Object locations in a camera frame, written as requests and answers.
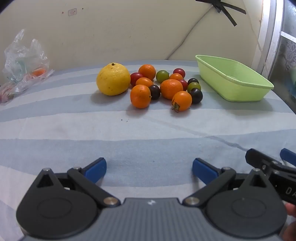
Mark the yellow pear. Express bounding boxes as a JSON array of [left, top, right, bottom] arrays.
[[96, 63, 131, 96]]

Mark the clear plastic bag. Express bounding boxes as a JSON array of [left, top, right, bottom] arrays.
[[0, 29, 55, 103]]

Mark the aluminium window frame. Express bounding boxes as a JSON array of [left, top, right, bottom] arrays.
[[251, 0, 296, 80]]

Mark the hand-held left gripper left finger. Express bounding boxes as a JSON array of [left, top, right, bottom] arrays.
[[25, 158, 121, 208]]

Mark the orange mandarin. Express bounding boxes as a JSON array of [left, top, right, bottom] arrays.
[[130, 85, 152, 109], [138, 64, 156, 81]]

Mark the black tape cross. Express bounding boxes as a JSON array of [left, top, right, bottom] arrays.
[[195, 0, 247, 27]]

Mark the grey wall cable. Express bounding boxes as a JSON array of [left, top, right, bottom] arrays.
[[166, 3, 214, 60]]

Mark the person's right hand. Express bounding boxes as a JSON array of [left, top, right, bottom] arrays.
[[280, 202, 296, 241]]

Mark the green cherry tomato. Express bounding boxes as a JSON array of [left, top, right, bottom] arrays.
[[187, 82, 201, 93], [156, 70, 170, 83]]

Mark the light green plastic basket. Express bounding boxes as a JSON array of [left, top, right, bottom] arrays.
[[195, 55, 275, 102]]

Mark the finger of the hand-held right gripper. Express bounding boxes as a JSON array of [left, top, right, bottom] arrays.
[[280, 148, 296, 168], [245, 148, 296, 177]]

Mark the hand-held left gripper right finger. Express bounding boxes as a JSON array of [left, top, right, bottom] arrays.
[[182, 158, 282, 208]]

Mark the frosted patterned window glass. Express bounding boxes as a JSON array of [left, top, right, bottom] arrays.
[[268, 0, 296, 109]]

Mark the blue striped bedsheet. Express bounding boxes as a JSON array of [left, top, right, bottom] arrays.
[[0, 60, 296, 241]]

